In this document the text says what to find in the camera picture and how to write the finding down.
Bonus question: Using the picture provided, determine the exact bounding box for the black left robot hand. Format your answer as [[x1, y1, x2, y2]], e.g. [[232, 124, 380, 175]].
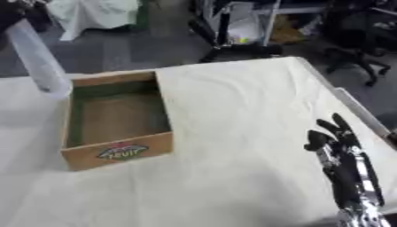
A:
[[0, 0, 53, 34]]

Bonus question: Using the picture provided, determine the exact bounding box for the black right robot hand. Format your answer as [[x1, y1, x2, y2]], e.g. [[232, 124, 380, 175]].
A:
[[302, 112, 388, 211]]

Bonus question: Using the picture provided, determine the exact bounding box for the tan cardboard box green inside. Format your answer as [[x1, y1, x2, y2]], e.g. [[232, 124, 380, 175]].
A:
[[58, 69, 175, 172]]

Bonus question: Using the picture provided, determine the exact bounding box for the white draped cloth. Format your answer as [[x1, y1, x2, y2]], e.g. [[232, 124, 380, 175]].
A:
[[44, 0, 143, 43]]

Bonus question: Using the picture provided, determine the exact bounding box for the black office chair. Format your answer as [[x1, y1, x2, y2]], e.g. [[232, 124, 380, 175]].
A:
[[321, 0, 397, 88]]

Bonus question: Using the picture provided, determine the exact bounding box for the black stand base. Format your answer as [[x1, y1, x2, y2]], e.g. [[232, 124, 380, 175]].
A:
[[186, 12, 285, 64]]

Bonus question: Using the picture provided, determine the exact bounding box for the white plastic bag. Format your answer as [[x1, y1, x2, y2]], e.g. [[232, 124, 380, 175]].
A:
[[226, 16, 267, 46]]

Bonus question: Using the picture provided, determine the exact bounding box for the white metal rack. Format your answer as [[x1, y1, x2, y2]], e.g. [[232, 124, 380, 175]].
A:
[[198, 0, 332, 48]]

